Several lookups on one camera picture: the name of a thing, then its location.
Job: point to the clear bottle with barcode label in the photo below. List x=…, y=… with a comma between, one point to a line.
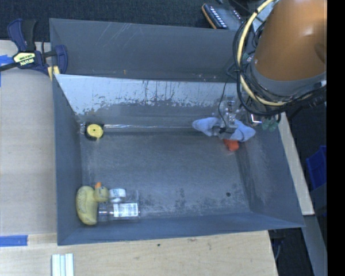
x=123, y=211

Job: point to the blue-grey cloth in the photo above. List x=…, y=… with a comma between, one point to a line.
x=207, y=125

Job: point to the yellow rubber duck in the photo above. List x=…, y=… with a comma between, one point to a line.
x=86, y=206

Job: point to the grey metal bin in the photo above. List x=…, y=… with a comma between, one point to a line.
x=166, y=168

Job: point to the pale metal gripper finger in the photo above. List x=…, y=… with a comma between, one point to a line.
x=230, y=103
x=232, y=121

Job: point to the small orange toy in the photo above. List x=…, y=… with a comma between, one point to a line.
x=232, y=145

